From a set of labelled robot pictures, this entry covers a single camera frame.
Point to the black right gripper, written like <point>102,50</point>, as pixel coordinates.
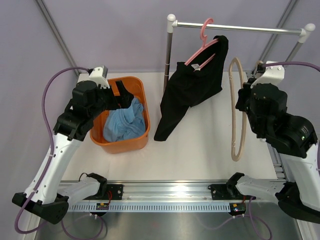
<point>243,93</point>

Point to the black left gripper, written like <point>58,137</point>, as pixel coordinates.
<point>118,102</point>

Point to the light blue shorts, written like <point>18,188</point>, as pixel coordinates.
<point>125,123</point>

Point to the black shorts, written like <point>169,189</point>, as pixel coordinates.
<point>191,85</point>

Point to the beige wooden hanger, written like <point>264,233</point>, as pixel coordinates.
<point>245,128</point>

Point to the pink plastic hanger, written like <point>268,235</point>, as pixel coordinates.
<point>204,45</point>

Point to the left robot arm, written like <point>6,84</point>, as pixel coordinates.
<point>43,198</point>

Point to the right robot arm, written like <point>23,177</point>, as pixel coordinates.
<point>295,139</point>

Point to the orange plastic laundry basket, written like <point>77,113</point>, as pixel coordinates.
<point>135,86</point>

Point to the metal clothes rack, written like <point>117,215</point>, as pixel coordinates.
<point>302,33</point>

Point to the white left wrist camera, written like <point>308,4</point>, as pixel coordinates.
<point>99,76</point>

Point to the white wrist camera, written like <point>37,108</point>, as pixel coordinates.
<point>99,76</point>
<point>268,74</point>

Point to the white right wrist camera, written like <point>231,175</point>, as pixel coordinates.
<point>268,74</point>

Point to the aluminium frame post left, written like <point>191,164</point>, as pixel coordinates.
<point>41,5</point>

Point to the aluminium frame post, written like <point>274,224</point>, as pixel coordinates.
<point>289,9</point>
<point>41,5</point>

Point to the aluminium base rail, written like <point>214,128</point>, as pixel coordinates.
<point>187,191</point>

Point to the aluminium frame post right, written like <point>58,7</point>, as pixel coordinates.
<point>289,9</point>

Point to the white slotted cable duct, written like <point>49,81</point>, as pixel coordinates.
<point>151,207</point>

